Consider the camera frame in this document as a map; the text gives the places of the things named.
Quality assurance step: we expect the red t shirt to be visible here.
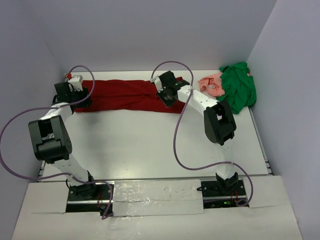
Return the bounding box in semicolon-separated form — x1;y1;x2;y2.
75;79;185;114

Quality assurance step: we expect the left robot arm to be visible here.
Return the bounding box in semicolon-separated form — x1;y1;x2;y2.
28;77;98;200

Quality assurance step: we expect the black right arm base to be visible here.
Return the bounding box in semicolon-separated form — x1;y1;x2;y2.
196;180;247;209

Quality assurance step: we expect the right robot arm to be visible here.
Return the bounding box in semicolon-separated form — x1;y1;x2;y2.
150;71;239;196

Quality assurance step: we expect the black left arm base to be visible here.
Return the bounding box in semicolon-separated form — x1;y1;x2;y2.
65;183;114;217

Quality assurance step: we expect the pink t shirt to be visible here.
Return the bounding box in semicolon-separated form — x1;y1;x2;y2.
197;72;252;98

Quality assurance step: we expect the green t shirt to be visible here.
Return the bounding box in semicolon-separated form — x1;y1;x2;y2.
216;62;257;114

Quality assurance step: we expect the white taped cover plate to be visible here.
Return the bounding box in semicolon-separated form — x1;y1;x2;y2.
112;179;204;217

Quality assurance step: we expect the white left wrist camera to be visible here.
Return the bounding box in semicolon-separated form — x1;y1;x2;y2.
66;74;83;92

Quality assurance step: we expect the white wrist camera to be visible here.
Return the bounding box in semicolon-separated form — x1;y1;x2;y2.
66;74;83;92
150;76;163;93

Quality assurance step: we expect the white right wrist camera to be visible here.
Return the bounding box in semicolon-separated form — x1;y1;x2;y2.
150;76;163;93

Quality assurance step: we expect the aluminium table frame rail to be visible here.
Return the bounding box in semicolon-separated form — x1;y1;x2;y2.
248;107;273;175

